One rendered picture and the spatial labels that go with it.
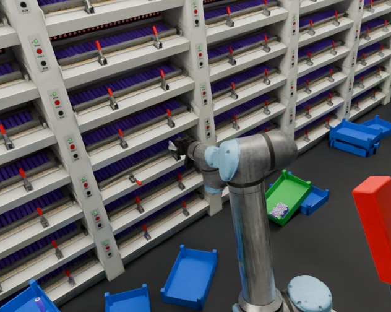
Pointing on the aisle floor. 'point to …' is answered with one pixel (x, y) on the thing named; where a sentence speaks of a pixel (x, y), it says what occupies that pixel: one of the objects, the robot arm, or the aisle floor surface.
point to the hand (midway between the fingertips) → (172, 147)
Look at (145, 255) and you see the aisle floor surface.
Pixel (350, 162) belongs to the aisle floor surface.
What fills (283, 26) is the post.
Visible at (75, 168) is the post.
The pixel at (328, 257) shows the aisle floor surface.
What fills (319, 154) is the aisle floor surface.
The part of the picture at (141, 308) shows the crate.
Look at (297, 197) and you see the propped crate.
